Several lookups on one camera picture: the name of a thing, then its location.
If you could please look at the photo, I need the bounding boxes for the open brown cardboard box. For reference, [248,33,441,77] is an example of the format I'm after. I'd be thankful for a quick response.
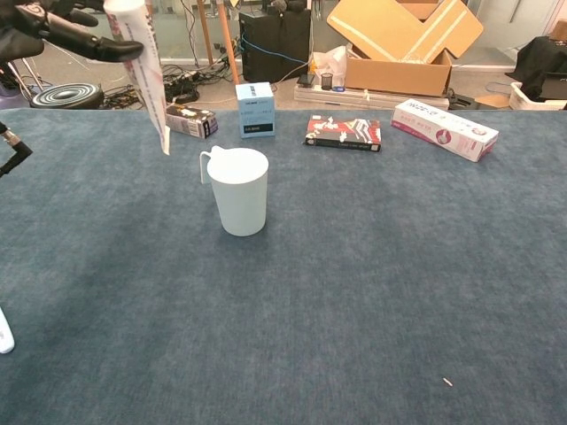
[326,0,485,98]

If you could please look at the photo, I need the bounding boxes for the white plastic bin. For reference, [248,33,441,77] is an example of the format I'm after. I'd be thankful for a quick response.
[509,81,567,111]

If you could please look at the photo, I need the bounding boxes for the white printed toothpaste tube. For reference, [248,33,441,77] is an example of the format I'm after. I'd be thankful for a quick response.
[104,0,172,156]

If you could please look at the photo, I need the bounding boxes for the black computer tower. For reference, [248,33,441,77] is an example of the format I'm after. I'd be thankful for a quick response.
[238,8,312,84]

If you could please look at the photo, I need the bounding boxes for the light blue toothbrush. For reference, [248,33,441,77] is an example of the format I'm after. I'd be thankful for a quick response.
[0,305,16,354]

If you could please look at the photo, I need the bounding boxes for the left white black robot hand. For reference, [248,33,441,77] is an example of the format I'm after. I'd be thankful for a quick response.
[0,0,145,63]

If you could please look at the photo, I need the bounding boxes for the black round stool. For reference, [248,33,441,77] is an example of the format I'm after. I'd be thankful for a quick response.
[29,81,105,110]

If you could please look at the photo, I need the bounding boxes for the wooden easel leg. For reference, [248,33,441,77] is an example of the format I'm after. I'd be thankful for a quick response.
[197,0,214,66]
[216,0,240,85]

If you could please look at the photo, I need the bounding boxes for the white plastic cup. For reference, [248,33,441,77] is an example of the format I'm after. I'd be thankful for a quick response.
[198,145,270,237]

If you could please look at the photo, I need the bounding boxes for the tangle of black floor cables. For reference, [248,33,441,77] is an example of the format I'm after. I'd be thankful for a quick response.
[104,64,236,108]

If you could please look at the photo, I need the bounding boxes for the long white pink toothpaste box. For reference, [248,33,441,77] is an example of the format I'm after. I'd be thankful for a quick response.
[390,98,500,163]

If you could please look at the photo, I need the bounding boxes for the blue felt table mat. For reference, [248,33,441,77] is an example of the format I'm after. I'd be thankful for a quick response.
[0,108,567,425]

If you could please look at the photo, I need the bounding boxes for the black cloth cover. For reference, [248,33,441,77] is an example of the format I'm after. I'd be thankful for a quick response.
[516,35,567,102]

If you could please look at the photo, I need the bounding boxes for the white plastic bag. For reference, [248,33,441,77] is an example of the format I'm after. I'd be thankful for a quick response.
[309,44,348,88]

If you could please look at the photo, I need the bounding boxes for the small dark purple carton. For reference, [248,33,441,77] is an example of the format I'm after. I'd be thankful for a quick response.
[164,104,219,140]

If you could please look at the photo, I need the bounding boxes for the red black flat box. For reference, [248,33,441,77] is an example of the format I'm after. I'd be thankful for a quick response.
[304,115,383,153]

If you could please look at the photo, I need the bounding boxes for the black chair seat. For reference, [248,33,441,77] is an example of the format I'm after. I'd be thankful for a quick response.
[0,26,44,61]

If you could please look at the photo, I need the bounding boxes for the blue network cable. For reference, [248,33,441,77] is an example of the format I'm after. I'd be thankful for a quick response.
[240,33,311,67]

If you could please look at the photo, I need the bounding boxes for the stacked aluminium profiles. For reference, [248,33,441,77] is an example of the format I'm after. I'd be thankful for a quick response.
[294,83,451,111]

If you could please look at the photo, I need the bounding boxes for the light blue upright box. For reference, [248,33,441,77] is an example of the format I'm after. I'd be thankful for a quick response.
[235,81,276,140]

